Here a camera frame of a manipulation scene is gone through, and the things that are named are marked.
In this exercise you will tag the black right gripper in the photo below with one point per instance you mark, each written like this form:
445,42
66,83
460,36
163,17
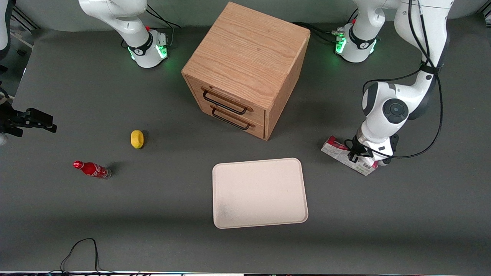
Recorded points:
15,121

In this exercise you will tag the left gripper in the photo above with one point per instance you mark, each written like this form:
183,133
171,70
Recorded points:
358,147

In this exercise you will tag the red white cookie box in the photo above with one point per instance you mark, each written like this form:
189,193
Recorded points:
333,147

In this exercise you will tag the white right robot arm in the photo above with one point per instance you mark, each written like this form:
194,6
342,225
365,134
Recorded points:
126,23

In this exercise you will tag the beige rectangular tray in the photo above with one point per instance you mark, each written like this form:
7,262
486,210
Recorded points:
260,193

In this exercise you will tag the red cola bottle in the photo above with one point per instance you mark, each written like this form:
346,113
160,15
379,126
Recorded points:
92,169

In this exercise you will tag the yellow lemon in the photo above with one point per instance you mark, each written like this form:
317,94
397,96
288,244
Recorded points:
137,139

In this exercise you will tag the oak wooden drawer cabinet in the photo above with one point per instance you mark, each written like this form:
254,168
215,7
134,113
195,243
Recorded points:
249,50

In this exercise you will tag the aluminium frame rail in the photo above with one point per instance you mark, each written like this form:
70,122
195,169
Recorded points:
485,16
23,19

